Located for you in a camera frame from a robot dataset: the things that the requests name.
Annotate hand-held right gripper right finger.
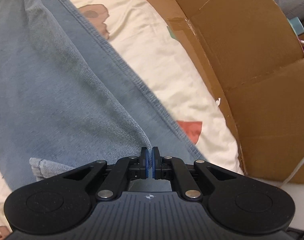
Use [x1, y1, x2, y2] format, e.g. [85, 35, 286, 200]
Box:
[152, 147, 236, 200]

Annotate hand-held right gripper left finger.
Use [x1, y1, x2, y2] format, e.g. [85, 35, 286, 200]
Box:
[64, 147, 150, 201]

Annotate light blue jeans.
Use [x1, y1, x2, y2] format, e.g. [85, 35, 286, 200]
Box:
[0, 0, 210, 198]

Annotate bear print bed sheet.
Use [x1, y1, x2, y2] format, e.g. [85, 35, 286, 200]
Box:
[0, 0, 245, 230]

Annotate long cardboard sheet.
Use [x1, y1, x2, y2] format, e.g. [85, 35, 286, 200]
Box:
[124, 0, 304, 184]

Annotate bottle with teal cap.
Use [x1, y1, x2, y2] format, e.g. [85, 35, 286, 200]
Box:
[287, 16, 304, 35]

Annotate white cable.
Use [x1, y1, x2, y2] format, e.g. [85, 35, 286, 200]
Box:
[282, 149, 304, 188]

